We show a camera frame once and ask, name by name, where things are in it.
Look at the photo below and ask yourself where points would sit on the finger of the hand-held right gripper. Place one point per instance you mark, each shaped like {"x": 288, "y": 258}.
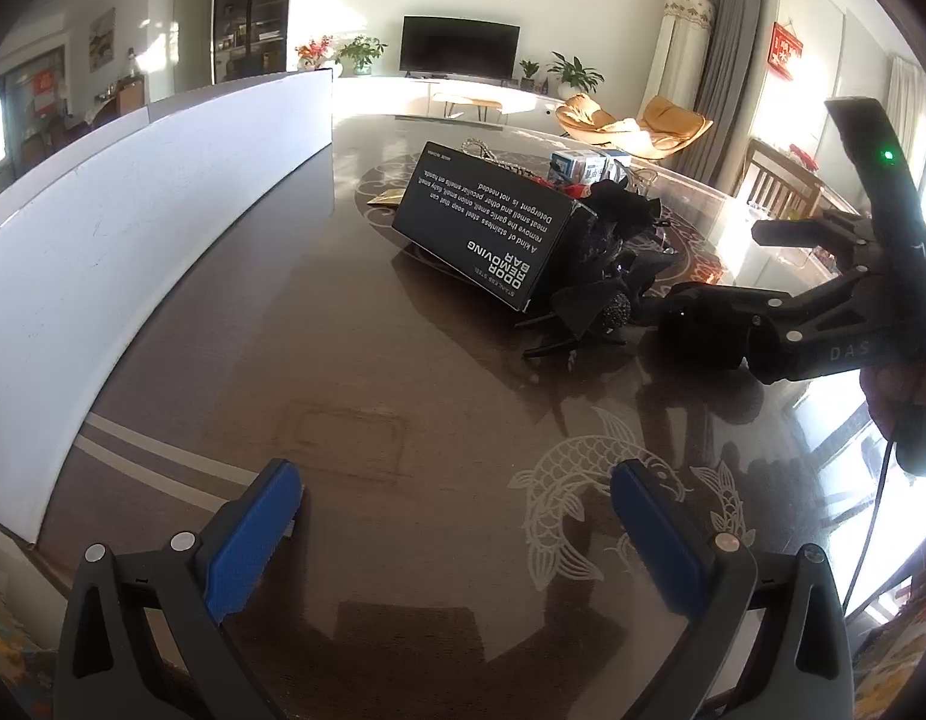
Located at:
{"x": 800, "y": 231}
{"x": 706, "y": 326}

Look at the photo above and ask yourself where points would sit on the small blue white carton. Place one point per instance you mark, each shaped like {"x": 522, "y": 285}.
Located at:
{"x": 616, "y": 165}
{"x": 571, "y": 165}

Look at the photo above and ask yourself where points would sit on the floral patterned cloth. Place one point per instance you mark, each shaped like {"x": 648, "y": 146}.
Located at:
{"x": 12, "y": 637}

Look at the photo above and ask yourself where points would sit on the covered standing air conditioner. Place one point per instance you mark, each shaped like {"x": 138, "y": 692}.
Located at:
{"x": 684, "y": 45}

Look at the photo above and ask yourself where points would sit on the white door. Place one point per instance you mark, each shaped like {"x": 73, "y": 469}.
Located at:
{"x": 190, "y": 37}

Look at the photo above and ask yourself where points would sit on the wooden slatted chair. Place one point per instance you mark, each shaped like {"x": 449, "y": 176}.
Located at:
{"x": 778, "y": 180}

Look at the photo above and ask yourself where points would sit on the person's right hand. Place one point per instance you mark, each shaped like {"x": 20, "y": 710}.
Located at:
{"x": 886, "y": 390}

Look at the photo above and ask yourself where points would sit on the black printed box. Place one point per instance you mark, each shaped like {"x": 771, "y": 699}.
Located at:
{"x": 478, "y": 217}

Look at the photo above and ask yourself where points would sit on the framed wall picture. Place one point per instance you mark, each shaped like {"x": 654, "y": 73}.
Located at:
{"x": 101, "y": 37}

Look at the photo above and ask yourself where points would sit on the wooden coffee table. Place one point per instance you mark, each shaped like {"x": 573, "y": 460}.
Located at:
{"x": 466, "y": 100}

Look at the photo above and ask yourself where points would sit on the small red packet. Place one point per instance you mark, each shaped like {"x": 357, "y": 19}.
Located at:
{"x": 577, "y": 190}

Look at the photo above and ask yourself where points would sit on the grey curtain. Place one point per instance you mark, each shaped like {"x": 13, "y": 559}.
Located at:
{"x": 725, "y": 52}

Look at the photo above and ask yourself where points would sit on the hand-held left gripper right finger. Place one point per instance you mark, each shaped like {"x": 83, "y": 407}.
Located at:
{"x": 658, "y": 540}

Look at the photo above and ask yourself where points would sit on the wooden dining chair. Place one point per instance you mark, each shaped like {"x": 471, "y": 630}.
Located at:
{"x": 131, "y": 97}

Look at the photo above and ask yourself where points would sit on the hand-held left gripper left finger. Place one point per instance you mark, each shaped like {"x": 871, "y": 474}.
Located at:
{"x": 253, "y": 532}

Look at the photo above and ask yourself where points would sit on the black television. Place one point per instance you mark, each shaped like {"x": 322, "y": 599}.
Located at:
{"x": 459, "y": 45}

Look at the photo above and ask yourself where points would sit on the small potted plant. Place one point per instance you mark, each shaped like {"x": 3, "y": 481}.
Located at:
{"x": 528, "y": 73}

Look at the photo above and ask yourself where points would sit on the red door poster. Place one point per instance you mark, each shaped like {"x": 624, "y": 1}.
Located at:
{"x": 45, "y": 88}

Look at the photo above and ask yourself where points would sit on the green potted plant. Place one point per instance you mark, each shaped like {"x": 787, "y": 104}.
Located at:
{"x": 361, "y": 52}

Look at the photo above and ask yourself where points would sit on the dark display cabinet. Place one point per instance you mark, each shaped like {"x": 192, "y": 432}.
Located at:
{"x": 253, "y": 7}

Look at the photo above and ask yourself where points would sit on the red flowers in vase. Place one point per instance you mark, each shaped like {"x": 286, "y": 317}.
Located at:
{"x": 313, "y": 52}

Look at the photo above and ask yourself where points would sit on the red wall decoration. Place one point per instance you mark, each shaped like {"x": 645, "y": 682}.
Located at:
{"x": 784, "y": 51}

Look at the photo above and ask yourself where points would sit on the clear plastic bottle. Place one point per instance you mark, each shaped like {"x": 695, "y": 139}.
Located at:
{"x": 132, "y": 64}

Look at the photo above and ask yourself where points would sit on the leafy potted plant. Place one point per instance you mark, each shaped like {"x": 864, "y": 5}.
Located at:
{"x": 575, "y": 75}

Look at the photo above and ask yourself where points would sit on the orange lounge chair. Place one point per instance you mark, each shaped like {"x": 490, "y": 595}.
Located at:
{"x": 586, "y": 118}
{"x": 673, "y": 127}

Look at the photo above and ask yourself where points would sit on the gold cream tube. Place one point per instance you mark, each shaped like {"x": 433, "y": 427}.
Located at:
{"x": 384, "y": 199}

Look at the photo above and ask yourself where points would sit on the white cardboard box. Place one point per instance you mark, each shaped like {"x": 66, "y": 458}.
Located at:
{"x": 132, "y": 240}

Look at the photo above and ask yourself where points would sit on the white television console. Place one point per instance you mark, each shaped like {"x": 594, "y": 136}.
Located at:
{"x": 388, "y": 90}

